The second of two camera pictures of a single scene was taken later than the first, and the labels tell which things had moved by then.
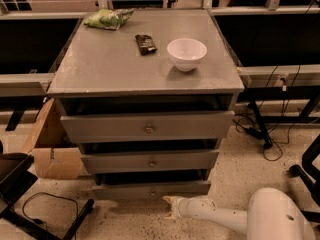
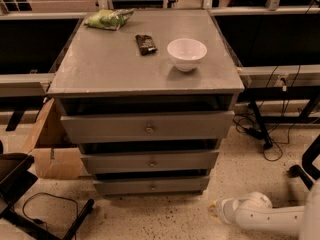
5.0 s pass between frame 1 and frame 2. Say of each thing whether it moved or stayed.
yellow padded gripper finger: moved
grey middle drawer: stayed
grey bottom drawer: moved
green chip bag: stayed
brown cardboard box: stayed
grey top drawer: stayed
